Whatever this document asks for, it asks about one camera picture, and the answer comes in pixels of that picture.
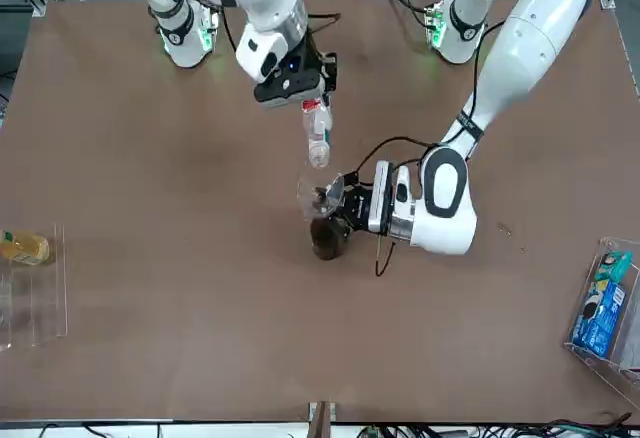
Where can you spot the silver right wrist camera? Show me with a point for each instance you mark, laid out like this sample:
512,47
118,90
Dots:
290,98

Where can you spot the clear glass funnel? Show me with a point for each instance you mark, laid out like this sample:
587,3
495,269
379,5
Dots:
310,195

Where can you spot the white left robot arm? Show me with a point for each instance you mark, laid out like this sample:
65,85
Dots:
530,33

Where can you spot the yellow drink bottle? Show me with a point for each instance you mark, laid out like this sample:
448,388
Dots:
25,249

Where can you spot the aluminium frame post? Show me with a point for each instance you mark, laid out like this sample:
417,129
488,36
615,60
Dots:
322,420

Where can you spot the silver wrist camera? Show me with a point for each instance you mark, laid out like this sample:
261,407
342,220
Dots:
382,198
290,98

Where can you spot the blue cookie box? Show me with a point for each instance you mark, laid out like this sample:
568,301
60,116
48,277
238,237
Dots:
600,318

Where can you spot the dark glass bottle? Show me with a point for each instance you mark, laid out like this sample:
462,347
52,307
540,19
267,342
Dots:
327,245

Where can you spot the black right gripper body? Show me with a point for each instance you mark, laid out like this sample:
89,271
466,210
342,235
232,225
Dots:
295,70

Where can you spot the teal snack box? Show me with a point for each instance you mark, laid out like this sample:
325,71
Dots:
614,265

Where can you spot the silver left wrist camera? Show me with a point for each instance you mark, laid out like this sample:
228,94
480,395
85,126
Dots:
382,198

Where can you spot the clear acrylic shelf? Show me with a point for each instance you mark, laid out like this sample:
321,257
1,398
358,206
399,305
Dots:
620,373
50,308

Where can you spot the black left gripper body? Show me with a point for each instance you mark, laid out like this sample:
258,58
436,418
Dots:
357,208

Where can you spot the clear plastic drink bottle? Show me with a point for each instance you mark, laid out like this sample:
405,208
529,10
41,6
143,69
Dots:
317,133

